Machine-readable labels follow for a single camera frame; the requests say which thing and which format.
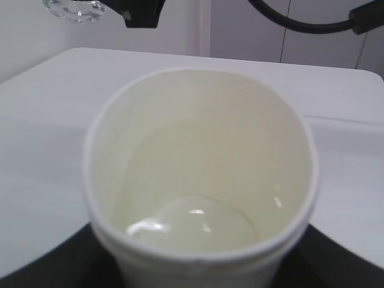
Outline white paper cup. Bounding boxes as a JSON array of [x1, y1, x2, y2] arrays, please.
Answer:
[[82, 68, 319, 287]]

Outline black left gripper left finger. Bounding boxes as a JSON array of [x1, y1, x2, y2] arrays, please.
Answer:
[[1, 224, 120, 287]]

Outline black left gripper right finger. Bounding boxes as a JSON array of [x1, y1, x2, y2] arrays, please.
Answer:
[[272, 225, 383, 288]]

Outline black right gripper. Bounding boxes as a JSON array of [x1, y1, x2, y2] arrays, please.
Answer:
[[101, 0, 166, 28]]

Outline clear water bottle green label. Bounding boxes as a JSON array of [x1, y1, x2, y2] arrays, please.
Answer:
[[42, 0, 107, 23]]

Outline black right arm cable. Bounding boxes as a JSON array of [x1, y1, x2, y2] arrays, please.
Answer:
[[247, 0, 384, 35]]

